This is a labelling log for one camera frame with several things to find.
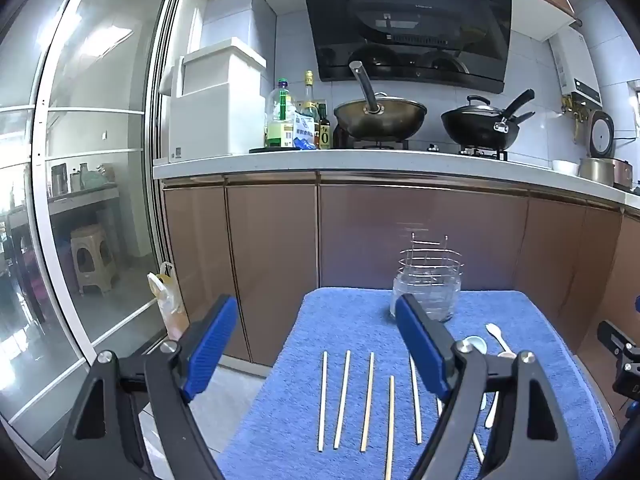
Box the wooden chopstick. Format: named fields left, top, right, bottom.
left=384, top=375, right=395, bottom=480
left=360, top=352, right=375, bottom=453
left=333, top=350, right=352, bottom=450
left=317, top=351, right=329, bottom=453
left=435, top=398, right=485, bottom=466
left=409, top=356, right=423, bottom=445

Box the white plastic fork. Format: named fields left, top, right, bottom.
left=485, top=323, right=515, bottom=359

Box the pink white ceramic spoon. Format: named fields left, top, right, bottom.
left=484, top=391, right=499, bottom=429

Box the clear utensil holder with rack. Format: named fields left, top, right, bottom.
left=390, top=229, right=464, bottom=322

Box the beige plastic stool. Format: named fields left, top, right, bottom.
left=70, top=223, right=117, bottom=296

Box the rice cooker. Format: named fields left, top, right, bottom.
left=578, top=110, right=634, bottom=191

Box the black wok with lid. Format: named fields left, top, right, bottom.
left=440, top=89, right=536, bottom=152

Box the white storage box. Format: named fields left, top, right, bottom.
left=167, top=37, right=266, bottom=164

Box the blue white salt bag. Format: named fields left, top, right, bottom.
left=293, top=113, right=317, bottom=151

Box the green cap oil bottle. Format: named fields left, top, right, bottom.
left=265, top=78, right=295, bottom=148

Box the small dark sauce bottle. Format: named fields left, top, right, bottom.
left=318, top=103, right=331, bottom=150

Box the yellow cap glass bottle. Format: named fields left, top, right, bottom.
left=299, top=70, right=320, bottom=148

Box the sliding glass door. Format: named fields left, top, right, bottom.
left=1, top=0, right=178, bottom=477

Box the white water heater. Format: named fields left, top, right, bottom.
left=549, top=27, right=602, bottom=110

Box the black range hood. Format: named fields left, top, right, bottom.
left=306, top=0, right=512, bottom=93

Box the bronze wok with handle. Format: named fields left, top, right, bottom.
left=334, top=61, right=427, bottom=143

